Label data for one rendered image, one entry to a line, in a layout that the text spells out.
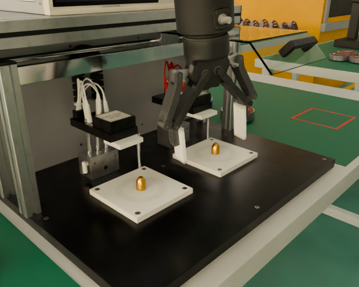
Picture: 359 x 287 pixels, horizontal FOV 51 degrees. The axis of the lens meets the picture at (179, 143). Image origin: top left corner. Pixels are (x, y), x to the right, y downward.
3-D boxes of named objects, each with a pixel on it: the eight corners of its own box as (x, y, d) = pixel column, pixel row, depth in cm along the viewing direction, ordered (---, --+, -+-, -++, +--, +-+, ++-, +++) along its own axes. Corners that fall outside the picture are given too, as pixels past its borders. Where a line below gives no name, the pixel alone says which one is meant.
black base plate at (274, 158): (334, 167, 93) (335, 158, 92) (137, 320, 51) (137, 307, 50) (193, 122, 123) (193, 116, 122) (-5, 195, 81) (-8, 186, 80)
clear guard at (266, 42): (326, 59, 88) (330, 32, 85) (272, 76, 72) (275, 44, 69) (216, 45, 109) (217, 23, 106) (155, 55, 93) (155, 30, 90)
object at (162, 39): (178, 45, 94) (178, 28, 93) (161, 47, 90) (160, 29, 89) (166, 43, 97) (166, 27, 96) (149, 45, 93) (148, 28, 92)
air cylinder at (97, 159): (119, 169, 87) (118, 147, 85) (92, 180, 82) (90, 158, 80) (106, 163, 90) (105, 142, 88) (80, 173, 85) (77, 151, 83)
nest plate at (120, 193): (192, 193, 77) (192, 187, 77) (137, 224, 67) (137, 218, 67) (144, 169, 87) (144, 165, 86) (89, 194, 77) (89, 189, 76)
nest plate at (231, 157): (257, 156, 93) (257, 152, 93) (220, 177, 83) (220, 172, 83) (211, 140, 103) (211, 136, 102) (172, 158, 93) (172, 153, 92)
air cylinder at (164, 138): (190, 140, 103) (190, 121, 101) (170, 148, 98) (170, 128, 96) (176, 135, 106) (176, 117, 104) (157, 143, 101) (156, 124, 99)
